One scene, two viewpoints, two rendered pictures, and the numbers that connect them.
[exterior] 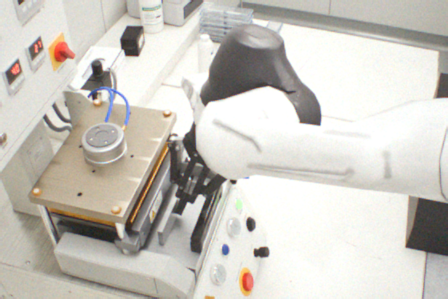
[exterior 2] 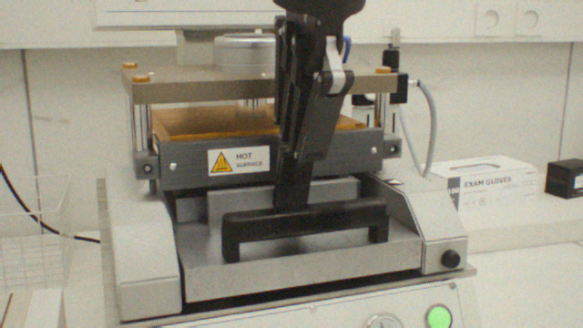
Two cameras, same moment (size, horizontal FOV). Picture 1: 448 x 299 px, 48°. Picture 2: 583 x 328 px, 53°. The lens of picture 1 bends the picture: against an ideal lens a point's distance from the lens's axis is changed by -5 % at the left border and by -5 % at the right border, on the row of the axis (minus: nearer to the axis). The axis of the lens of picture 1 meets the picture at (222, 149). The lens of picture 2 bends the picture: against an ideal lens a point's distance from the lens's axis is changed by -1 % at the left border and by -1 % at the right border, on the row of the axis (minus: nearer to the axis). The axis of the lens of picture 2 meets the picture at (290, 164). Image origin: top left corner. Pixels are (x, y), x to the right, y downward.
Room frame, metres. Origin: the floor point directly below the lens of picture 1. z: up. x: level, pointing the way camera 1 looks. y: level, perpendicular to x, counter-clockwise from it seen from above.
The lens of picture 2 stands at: (0.35, -0.36, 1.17)
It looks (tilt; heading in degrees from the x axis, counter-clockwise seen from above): 14 degrees down; 55
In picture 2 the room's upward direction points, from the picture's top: straight up
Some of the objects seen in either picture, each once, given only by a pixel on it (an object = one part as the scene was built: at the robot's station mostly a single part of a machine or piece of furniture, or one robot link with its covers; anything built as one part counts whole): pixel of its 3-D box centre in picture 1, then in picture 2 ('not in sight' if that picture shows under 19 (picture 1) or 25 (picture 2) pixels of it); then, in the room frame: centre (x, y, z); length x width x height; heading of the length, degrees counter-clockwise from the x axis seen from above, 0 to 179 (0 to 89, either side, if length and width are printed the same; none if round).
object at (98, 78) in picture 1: (99, 96); (375, 101); (0.94, 0.27, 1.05); 0.15 x 0.05 x 0.15; 164
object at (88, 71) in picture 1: (94, 76); (474, 182); (1.33, 0.38, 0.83); 0.23 x 0.12 x 0.07; 167
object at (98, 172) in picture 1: (97, 151); (260, 88); (0.72, 0.23, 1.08); 0.31 x 0.24 x 0.13; 164
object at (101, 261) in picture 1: (124, 268); (136, 227); (0.54, 0.18, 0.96); 0.25 x 0.05 x 0.07; 74
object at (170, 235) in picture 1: (139, 207); (263, 201); (0.68, 0.16, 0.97); 0.30 x 0.22 x 0.08; 74
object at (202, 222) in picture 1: (206, 214); (307, 227); (0.64, 0.03, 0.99); 0.15 x 0.02 x 0.04; 164
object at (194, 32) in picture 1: (130, 57); (558, 203); (1.52, 0.30, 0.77); 0.84 x 0.30 x 0.04; 160
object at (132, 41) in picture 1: (132, 41); (570, 178); (1.54, 0.29, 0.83); 0.09 x 0.06 x 0.07; 172
